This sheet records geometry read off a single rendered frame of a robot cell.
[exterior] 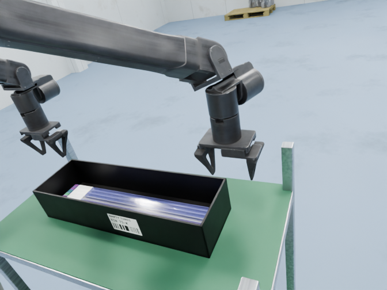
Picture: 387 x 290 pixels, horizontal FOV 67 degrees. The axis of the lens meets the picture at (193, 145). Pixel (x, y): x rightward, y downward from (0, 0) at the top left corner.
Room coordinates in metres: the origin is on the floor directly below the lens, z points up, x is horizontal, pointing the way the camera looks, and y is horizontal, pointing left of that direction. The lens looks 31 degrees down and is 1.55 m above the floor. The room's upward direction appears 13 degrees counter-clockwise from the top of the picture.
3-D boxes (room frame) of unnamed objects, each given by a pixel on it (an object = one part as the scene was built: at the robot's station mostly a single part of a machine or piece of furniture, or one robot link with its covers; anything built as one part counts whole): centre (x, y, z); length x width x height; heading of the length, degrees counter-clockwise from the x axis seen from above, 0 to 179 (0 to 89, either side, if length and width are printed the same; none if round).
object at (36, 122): (0.79, 0.42, 1.26); 0.10 x 0.07 x 0.07; 60
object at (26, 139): (0.80, 0.44, 1.19); 0.07 x 0.07 x 0.09; 60
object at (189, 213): (0.68, 0.22, 0.98); 0.51 x 0.07 x 0.03; 59
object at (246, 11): (9.18, -2.49, 0.19); 1.34 x 0.93 x 0.38; 61
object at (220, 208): (0.68, 0.22, 1.01); 0.57 x 0.17 x 0.11; 59
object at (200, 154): (0.52, -0.04, 1.20); 0.07 x 0.07 x 0.09; 59
